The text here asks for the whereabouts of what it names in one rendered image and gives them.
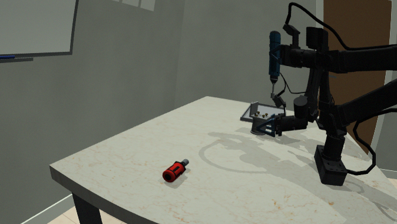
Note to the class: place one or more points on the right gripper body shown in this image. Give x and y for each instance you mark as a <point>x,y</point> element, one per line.
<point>285,123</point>

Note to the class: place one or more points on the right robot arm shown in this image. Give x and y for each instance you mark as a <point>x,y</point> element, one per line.
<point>305,106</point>

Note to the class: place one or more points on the grey metal bracket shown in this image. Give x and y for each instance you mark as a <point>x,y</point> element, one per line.
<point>253,110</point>

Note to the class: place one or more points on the dark grey cylinder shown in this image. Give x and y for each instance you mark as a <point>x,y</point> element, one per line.
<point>257,122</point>

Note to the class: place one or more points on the dark blue nut driver barrel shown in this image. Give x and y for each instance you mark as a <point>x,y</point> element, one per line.
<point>274,66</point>

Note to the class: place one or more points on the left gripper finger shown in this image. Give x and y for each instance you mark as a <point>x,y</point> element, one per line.
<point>279,60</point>

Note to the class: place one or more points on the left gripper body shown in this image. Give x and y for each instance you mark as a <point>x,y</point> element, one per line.
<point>292,53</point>

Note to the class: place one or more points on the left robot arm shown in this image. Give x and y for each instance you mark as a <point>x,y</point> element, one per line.
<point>340,116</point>

